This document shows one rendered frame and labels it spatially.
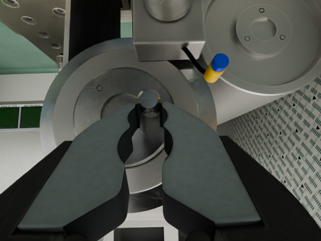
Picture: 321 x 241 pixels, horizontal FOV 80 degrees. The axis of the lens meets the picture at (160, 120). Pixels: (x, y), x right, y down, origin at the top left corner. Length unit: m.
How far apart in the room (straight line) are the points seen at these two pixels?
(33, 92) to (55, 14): 3.12
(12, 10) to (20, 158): 0.33
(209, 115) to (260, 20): 0.10
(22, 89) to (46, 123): 3.46
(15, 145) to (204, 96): 0.52
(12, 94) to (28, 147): 3.14
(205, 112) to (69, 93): 0.11
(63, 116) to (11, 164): 0.45
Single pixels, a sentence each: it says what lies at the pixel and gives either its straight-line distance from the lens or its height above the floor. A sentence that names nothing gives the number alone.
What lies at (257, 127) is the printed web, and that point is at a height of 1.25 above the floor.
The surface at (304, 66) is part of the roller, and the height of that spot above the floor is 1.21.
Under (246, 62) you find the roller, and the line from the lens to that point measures 0.19.
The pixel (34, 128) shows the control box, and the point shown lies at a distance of 0.58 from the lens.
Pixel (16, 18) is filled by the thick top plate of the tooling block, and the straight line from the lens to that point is 0.48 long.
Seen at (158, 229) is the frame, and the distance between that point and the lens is 0.60.
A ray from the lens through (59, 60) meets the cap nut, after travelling 0.58.
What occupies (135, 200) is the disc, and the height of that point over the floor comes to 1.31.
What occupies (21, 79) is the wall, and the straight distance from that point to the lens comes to 3.71.
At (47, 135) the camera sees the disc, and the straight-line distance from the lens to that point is 0.18.
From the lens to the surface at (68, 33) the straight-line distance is 0.22.
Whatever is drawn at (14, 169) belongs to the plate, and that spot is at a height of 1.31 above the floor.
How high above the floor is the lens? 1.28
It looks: 9 degrees down
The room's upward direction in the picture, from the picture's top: 178 degrees clockwise
